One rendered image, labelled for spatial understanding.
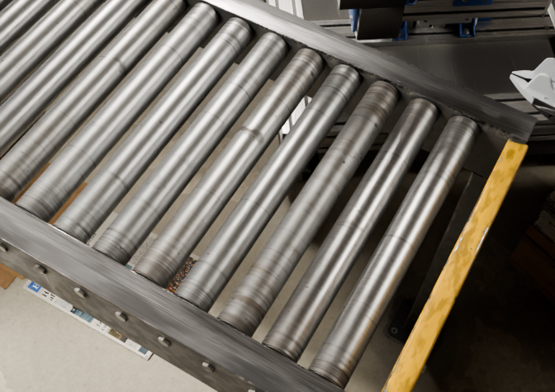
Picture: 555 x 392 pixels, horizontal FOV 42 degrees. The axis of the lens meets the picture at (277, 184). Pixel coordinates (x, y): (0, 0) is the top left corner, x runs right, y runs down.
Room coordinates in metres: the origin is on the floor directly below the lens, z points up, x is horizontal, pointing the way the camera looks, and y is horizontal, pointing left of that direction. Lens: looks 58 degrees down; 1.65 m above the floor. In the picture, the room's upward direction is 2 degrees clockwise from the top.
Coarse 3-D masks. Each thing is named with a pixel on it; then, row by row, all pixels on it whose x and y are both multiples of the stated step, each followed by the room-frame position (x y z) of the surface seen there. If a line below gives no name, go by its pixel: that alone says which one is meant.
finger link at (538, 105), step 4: (536, 100) 0.72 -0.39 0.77; (532, 104) 0.72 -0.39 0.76; (536, 104) 0.72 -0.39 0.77; (540, 104) 0.72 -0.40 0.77; (544, 104) 0.71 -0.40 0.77; (536, 108) 0.71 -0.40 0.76; (540, 108) 0.71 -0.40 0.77; (544, 108) 0.71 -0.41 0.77; (548, 108) 0.71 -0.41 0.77; (552, 108) 0.70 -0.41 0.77; (540, 112) 0.71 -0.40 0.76; (544, 112) 0.70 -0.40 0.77; (548, 112) 0.70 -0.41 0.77; (552, 112) 0.70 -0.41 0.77; (548, 116) 0.70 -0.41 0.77; (552, 116) 0.70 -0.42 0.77; (552, 120) 0.69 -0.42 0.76
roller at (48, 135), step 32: (160, 0) 0.88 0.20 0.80; (128, 32) 0.81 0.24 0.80; (160, 32) 0.83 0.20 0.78; (96, 64) 0.74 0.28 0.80; (128, 64) 0.76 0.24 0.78; (64, 96) 0.68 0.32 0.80; (96, 96) 0.69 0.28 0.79; (32, 128) 0.62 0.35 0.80; (64, 128) 0.63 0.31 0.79; (0, 160) 0.57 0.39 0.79; (32, 160) 0.57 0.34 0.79; (0, 192) 0.51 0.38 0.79
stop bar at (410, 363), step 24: (504, 168) 0.56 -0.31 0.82; (504, 192) 0.52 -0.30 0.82; (480, 216) 0.48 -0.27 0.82; (480, 240) 0.45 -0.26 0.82; (456, 264) 0.41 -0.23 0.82; (456, 288) 0.38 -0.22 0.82; (432, 312) 0.35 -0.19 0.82; (432, 336) 0.32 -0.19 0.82; (408, 360) 0.29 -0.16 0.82; (408, 384) 0.26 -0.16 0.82
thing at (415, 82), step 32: (192, 0) 0.90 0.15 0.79; (224, 0) 0.89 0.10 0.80; (256, 0) 0.89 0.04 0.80; (256, 32) 0.84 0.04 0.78; (288, 32) 0.82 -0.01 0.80; (320, 32) 0.82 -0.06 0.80; (352, 64) 0.76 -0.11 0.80; (384, 64) 0.76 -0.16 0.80; (416, 96) 0.70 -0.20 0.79; (448, 96) 0.70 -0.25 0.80; (480, 96) 0.70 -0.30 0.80; (384, 128) 0.72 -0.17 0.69; (480, 128) 0.65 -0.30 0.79; (512, 128) 0.65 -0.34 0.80; (480, 160) 0.65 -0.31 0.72
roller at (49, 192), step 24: (192, 24) 0.83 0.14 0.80; (216, 24) 0.86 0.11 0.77; (168, 48) 0.78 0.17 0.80; (192, 48) 0.80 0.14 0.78; (144, 72) 0.73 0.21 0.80; (168, 72) 0.74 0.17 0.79; (120, 96) 0.68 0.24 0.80; (144, 96) 0.69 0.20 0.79; (96, 120) 0.64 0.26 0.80; (120, 120) 0.64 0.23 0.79; (72, 144) 0.59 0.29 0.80; (96, 144) 0.60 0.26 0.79; (48, 168) 0.55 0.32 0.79; (72, 168) 0.55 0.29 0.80; (48, 192) 0.51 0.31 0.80; (72, 192) 0.53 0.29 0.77; (48, 216) 0.49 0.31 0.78
